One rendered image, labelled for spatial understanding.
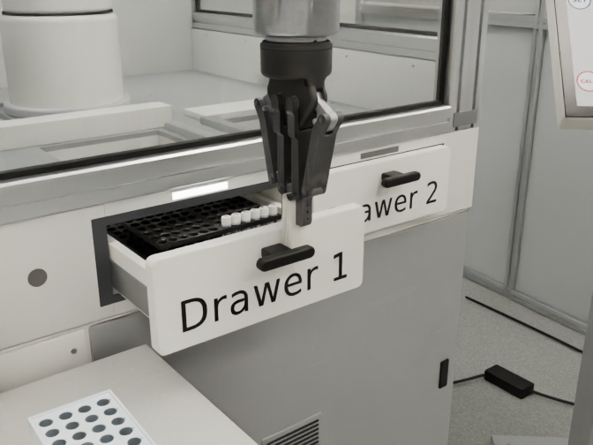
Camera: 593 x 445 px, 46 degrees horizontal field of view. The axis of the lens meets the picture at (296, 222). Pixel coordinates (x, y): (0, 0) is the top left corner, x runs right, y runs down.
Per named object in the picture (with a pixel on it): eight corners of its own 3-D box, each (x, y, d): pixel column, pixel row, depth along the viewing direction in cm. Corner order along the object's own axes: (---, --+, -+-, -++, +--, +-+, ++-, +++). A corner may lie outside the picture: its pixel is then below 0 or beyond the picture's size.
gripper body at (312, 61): (350, 38, 72) (348, 128, 75) (299, 32, 78) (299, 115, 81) (291, 43, 67) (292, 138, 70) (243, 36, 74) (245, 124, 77)
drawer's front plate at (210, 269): (363, 285, 91) (365, 205, 87) (159, 358, 74) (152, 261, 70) (353, 281, 92) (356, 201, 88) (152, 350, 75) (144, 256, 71)
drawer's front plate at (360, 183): (446, 209, 119) (451, 146, 115) (312, 249, 102) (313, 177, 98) (439, 207, 120) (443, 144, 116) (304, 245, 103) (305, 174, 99)
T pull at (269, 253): (316, 257, 79) (316, 245, 78) (261, 274, 75) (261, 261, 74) (296, 247, 82) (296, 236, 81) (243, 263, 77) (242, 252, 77)
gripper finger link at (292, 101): (312, 93, 75) (321, 94, 74) (314, 192, 79) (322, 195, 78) (283, 96, 73) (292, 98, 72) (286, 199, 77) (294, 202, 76)
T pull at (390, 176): (421, 180, 107) (422, 171, 106) (386, 189, 103) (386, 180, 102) (404, 175, 110) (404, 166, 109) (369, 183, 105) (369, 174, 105)
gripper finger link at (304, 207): (305, 178, 78) (323, 184, 75) (305, 222, 79) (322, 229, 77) (295, 181, 77) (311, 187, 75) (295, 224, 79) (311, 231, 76)
